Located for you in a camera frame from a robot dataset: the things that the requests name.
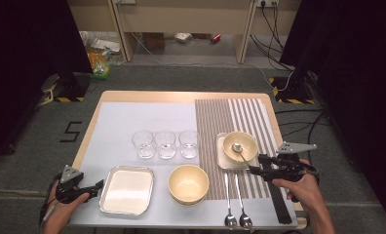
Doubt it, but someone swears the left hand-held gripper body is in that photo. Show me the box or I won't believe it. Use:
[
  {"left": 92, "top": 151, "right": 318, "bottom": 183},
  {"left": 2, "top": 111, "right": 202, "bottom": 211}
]
[{"left": 54, "top": 164, "right": 94, "bottom": 205}]

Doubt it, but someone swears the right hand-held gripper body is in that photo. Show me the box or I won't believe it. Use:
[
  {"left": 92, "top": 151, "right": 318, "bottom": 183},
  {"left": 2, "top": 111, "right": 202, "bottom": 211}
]
[{"left": 264, "top": 140, "right": 320, "bottom": 183}]

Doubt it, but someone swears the cream bowl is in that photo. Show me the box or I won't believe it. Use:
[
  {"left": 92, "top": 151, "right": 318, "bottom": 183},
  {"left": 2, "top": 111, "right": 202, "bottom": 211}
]
[
  {"left": 222, "top": 131, "right": 259, "bottom": 164},
  {"left": 167, "top": 164, "right": 211, "bottom": 205},
  {"left": 171, "top": 193, "right": 207, "bottom": 208}
]

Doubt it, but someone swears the metal spoon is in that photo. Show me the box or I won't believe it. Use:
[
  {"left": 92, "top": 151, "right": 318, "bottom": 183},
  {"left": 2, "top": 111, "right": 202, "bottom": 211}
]
[
  {"left": 231, "top": 142, "right": 253, "bottom": 168},
  {"left": 234, "top": 173, "right": 253, "bottom": 231},
  {"left": 223, "top": 172, "right": 239, "bottom": 230}
]

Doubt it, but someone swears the bundle of black chopsticks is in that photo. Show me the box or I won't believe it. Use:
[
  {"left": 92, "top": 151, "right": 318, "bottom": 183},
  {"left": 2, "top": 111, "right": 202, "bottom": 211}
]
[{"left": 267, "top": 180, "right": 293, "bottom": 225}]

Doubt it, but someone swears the white square plate silver rim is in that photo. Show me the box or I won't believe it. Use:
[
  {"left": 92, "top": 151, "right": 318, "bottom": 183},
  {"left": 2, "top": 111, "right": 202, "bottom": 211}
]
[
  {"left": 98, "top": 165, "right": 155, "bottom": 216},
  {"left": 215, "top": 132, "right": 261, "bottom": 171}
]

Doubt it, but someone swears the person's left hand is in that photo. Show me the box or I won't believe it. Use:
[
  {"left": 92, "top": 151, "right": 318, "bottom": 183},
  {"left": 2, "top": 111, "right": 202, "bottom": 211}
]
[{"left": 43, "top": 180, "right": 92, "bottom": 229}]

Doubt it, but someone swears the person's right hand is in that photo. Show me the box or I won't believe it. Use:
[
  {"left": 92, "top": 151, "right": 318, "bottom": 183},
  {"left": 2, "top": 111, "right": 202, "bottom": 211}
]
[{"left": 271, "top": 177, "right": 327, "bottom": 216}]

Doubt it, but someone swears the clear drinking glass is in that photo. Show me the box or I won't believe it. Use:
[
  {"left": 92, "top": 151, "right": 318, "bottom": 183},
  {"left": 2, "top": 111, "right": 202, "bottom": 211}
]
[
  {"left": 177, "top": 129, "right": 201, "bottom": 160},
  {"left": 131, "top": 130, "right": 156, "bottom": 160},
  {"left": 153, "top": 130, "right": 177, "bottom": 160}
]

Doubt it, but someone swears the yellow black hazard tape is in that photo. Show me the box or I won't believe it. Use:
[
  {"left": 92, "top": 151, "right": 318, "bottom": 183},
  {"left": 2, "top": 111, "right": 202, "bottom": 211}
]
[{"left": 268, "top": 77, "right": 316, "bottom": 105}]

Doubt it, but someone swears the brown white striped placemat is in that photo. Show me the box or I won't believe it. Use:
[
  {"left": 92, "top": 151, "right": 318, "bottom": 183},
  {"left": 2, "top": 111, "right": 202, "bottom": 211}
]
[{"left": 194, "top": 97, "right": 291, "bottom": 201}]

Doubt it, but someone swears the black stand base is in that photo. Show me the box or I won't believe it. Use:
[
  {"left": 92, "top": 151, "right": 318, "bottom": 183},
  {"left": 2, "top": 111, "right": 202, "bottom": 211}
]
[
  {"left": 58, "top": 71, "right": 92, "bottom": 99},
  {"left": 274, "top": 71, "right": 313, "bottom": 99}
]

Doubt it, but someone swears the yellow green snack bag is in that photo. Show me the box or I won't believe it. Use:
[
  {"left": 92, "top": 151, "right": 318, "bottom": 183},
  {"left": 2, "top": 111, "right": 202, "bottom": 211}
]
[{"left": 87, "top": 48, "right": 115, "bottom": 81}]

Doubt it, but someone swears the black curtain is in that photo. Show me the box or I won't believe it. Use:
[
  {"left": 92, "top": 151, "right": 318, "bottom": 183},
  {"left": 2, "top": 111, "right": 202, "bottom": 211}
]
[
  {"left": 0, "top": 0, "right": 94, "bottom": 165},
  {"left": 280, "top": 0, "right": 386, "bottom": 225}
]

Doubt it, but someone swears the clear plastic bag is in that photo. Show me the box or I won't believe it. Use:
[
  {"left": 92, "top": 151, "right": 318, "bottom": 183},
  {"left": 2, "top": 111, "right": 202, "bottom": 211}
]
[{"left": 79, "top": 30, "right": 124, "bottom": 57}]

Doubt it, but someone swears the small white grey object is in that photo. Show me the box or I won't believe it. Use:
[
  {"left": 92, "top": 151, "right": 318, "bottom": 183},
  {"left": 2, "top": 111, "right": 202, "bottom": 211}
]
[{"left": 174, "top": 32, "right": 194, "bottom": 45}]

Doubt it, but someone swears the brown cardboard box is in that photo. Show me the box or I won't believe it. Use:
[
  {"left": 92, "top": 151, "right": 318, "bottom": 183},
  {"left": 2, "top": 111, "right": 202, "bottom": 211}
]
[{"left": 141, "top": 32, "right": 166, "bottom": 52}]

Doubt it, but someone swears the light wooden desk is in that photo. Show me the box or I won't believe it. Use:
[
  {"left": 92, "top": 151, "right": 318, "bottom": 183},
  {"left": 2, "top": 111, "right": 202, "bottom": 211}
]
[{"left": 66, "top": 0, "right": 302, "bottom": 65}]

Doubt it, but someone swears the grey black gripper cable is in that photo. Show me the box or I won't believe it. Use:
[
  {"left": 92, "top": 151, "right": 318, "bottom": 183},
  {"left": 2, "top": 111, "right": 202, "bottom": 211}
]
[{"left": 39, "top": 176, "right": 61, "bottom": 228}]

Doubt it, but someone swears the black floor cable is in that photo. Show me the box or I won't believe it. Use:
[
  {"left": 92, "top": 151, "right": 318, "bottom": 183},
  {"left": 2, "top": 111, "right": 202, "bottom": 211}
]
[{"left": 274, "top": 108, "right": 327, "bottom": 115}]

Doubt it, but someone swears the black power cable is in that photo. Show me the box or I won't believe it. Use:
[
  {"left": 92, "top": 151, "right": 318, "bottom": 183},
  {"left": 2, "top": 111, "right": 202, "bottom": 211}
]
[{"left": 249, "top": 3, "right": 296, "bottom": 72}]

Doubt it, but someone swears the white wall socket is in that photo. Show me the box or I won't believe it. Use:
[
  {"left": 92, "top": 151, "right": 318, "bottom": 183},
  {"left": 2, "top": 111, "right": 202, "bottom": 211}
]
[{"left": 256, "top": 0, "right": 280, "bottom": 8}]

